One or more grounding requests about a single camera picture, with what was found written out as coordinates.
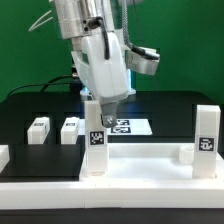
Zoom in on white desk top tray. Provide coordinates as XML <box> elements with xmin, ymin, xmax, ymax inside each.
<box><xmin>78</xmin><ymin>143</ymin><xmax>224</xmax><ymax>184</ymax></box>

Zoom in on white left obstacle bar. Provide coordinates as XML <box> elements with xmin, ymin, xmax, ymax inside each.
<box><xmin>0</xmin><ymin>145</ymin><xmax>10</xmax><ymax>173</ymax></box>

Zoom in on white front obstacle bar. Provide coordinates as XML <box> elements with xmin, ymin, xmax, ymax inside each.
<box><xmin>0</xmin><ymin>180</ymin><xmax>224</xmax><ymax>210</ymax></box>

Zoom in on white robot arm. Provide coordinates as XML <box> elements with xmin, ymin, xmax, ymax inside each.
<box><xmin>49</xmin><ymin>0</ymin><xmax>160</xmax><ymax>128</ymax></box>

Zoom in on white obstacle bar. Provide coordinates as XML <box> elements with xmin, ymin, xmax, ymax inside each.
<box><xmin>0</xmin><ymin>145</ymin><xmax>10</xmax><ymax>173</ymax></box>
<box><xmin>0</xmin><ymin>180</ymin><xmax>224</xmax><ymax>210</ymax></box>

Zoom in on black cable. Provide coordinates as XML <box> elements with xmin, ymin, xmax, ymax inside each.
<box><xmin>6</xmin><ymin>74</ymin><xmax>83</xmax><ymax>99</ymax></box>

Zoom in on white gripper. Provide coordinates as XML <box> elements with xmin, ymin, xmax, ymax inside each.
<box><xmin>72</xmin><ymin>33</ymin><xmax>129</xmax><ymax>128</ymax></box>

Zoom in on white marker tag plate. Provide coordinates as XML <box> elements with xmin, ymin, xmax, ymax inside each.
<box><xmin>77</xmin><ymin>118</ymin><xmax>153</xmax><ymax>136</ymax></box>

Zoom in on white cables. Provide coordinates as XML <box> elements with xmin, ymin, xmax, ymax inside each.
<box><xmin>28</xmin><ymin>9</ymin><xmax>54</xmax><ymax>33</ymax></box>

